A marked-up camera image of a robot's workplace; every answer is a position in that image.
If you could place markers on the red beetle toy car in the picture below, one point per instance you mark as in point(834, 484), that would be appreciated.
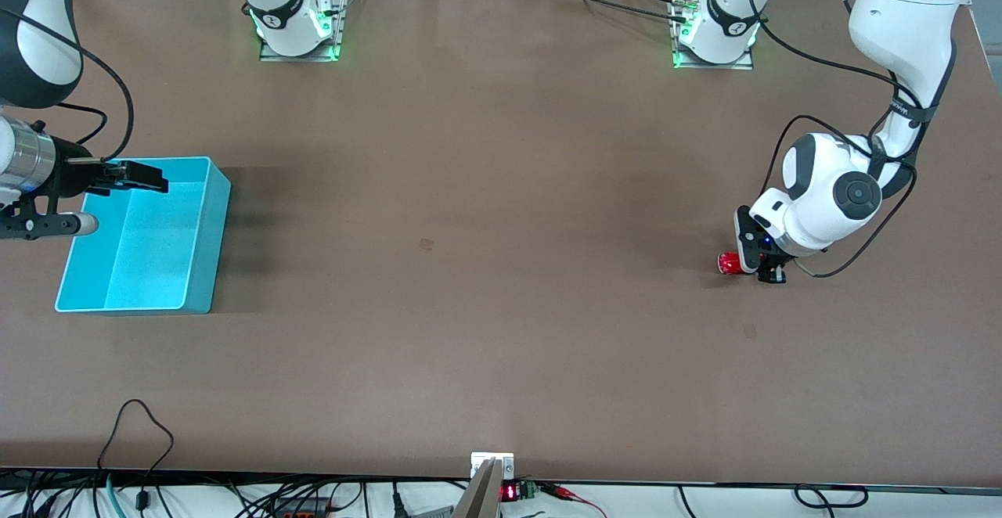
point(729, 264)

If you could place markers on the orange black connector box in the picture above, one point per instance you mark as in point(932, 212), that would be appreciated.
point(301, 509)

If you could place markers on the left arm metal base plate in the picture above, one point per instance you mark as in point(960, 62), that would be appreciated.
point(714, 65)

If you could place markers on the blue plastic storage box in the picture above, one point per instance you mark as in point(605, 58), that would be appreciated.
point(149, 252)

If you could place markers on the grey camera mount pole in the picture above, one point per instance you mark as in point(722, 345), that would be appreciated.
point(479, 498)

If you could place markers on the green terminal connector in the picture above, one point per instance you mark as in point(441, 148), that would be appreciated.
point(526, 490)

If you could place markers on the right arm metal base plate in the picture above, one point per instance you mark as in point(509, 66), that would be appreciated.
point(341, 9)

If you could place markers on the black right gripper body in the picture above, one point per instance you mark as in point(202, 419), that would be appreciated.
point(72, 174)

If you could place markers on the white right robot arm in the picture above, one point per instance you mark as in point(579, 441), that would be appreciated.
point(47, 41)

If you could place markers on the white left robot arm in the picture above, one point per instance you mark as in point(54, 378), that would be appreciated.
point(900, 9)

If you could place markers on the red digit display module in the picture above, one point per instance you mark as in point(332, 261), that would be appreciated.
point(509, 492)

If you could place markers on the white table edge bracket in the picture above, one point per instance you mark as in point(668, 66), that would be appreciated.
point(479, 459)

